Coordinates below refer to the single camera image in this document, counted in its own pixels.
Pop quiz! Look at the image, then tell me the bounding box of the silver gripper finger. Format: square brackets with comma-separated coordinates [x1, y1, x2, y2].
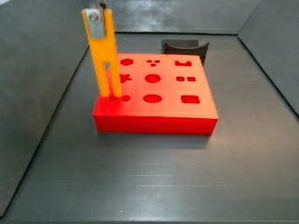
[85, 9, 105, 39]

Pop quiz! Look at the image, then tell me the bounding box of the yellow two-pronged peg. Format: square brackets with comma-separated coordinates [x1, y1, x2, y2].
[81, 9, 121, 97]

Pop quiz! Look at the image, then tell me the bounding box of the black curved holder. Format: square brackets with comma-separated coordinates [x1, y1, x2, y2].
[161, 39, 209, 57]

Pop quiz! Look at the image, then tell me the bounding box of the red shape-hole block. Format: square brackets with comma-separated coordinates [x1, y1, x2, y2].
[93, 53, 218, 135]

